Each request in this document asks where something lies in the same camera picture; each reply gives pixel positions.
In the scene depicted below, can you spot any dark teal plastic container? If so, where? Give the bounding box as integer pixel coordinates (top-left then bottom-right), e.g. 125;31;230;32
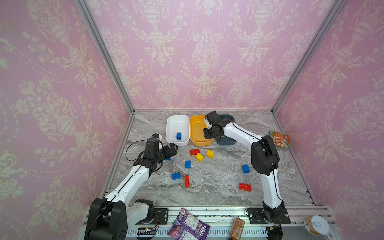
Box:
215;115;237;146

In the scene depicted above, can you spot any yellow plastic container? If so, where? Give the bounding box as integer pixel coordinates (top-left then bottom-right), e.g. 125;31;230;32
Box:
190;115;214;147

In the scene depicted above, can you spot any white plastic container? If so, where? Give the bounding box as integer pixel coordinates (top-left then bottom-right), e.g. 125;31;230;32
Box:
166;115;191;147

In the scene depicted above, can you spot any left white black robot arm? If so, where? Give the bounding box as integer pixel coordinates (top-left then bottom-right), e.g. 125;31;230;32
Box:
84;138;178;240

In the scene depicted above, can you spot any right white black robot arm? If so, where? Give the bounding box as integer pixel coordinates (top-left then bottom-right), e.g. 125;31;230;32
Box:
204;119;286;224

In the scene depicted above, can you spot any yellow lego centre right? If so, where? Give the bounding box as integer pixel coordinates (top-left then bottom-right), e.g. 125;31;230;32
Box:
206;150;215;158

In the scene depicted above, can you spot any yellow lego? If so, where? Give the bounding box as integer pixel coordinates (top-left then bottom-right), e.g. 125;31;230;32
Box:
196;154;204;162
206;150;215;158

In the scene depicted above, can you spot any blue long lego lower left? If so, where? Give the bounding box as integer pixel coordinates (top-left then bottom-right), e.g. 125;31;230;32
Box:
172;173;182;181

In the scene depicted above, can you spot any red lego centre top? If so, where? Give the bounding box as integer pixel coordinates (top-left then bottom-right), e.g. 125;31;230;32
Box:
190;149;201;156

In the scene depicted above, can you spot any yellow lego centre left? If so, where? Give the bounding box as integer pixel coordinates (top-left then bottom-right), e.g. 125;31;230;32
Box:
196;154;204;162

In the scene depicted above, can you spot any red upright lego lower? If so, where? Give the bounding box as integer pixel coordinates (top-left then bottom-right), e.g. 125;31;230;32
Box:
185;175;190;188

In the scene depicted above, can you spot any red long lego lower right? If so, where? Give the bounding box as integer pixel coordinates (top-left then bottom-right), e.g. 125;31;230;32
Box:
239;183;252;192

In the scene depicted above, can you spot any green food packet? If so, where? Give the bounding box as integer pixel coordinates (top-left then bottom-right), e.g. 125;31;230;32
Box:
268;130;291;149

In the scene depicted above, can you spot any purple snack box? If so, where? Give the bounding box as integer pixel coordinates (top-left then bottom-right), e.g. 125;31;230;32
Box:
168;208;211;240

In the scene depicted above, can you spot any brown snack bar packet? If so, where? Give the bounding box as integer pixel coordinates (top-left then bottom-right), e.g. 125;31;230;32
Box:
230;218;245;240

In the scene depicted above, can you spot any white tin can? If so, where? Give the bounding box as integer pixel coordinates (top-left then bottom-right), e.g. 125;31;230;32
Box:
304;215;330;236

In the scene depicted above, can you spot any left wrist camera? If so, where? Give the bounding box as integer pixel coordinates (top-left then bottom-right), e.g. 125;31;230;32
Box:
144;133;162;160

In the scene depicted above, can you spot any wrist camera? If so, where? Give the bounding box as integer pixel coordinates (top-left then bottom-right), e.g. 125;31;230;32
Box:
144;133;162;160
205;111;222;128

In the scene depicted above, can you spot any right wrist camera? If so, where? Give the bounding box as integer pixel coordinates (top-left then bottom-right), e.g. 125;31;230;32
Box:
205;111;222;128

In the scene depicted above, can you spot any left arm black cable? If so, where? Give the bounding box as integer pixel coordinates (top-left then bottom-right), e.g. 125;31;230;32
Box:
125;139;148;162

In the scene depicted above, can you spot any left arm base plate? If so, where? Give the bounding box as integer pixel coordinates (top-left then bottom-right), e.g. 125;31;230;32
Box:
137;208;169;225

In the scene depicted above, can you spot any aluminium front rail frame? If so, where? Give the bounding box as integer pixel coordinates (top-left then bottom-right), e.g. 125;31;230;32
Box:
77;205;343;240

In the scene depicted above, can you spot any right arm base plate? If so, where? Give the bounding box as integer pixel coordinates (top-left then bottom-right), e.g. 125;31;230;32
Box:
246;208;291;225

